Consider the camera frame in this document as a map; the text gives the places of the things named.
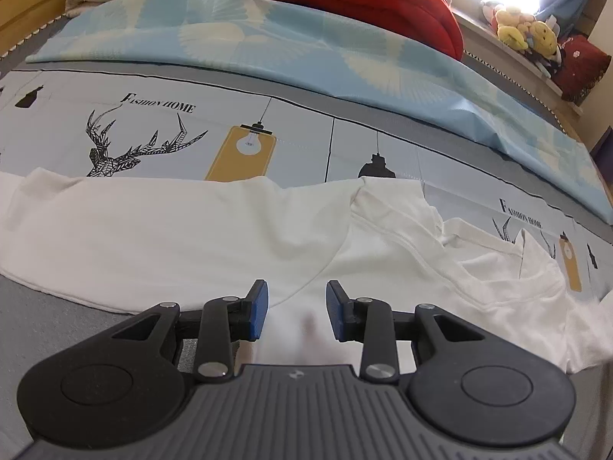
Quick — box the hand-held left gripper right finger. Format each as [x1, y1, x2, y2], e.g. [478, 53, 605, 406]
[326, 279, 484, 385]

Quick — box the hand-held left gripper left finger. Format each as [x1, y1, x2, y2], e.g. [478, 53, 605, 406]
[112, 279, 271, 384]

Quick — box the white t-shirt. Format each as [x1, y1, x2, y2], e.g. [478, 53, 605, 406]
[0, 168, 613, 375]

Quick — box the light blue patterned quilt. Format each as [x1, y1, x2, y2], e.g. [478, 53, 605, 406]
[26, 0, 613, 224]

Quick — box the yellow bear plush toy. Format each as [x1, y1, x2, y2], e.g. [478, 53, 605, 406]
[494, 5, 534, 53]

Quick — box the yellow round-face plush toy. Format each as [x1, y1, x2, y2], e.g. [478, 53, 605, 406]
[529, 20, 560, 57]

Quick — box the dark red cushion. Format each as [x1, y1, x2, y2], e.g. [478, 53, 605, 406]
[554, 33, 612, 103]

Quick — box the wooden bed frame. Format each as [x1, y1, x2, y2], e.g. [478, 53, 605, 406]
[0, 0, 70, 53]

